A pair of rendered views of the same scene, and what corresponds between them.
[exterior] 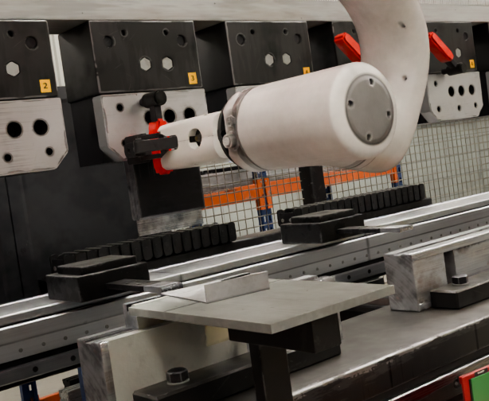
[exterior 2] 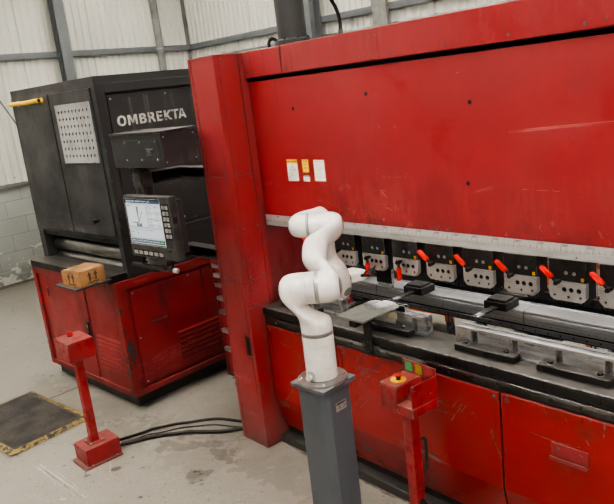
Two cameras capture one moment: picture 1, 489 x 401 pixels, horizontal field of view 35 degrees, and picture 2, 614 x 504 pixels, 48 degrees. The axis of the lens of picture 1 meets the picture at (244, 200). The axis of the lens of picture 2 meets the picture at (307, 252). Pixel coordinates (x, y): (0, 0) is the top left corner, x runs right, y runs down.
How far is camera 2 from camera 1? 331 cm
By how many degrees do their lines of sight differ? 88
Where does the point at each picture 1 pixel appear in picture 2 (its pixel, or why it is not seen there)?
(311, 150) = not seen: hidden behind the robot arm
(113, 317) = (421, 300)
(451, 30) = (479, 253)
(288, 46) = (409, 248)
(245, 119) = not seen: hidden behind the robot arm
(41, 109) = (351, 253)
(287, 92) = not seen: hidden behind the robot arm
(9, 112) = (346, 253)
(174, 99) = (377, 257)
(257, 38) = (400, 245)
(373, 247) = (526, 320)
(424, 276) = (460, 334)
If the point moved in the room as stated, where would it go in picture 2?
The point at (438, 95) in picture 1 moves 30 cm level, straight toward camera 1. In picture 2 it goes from (468, 276) to (398, 279)
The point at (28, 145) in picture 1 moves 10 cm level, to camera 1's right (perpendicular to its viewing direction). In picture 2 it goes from (349, 260) to (351, 265)
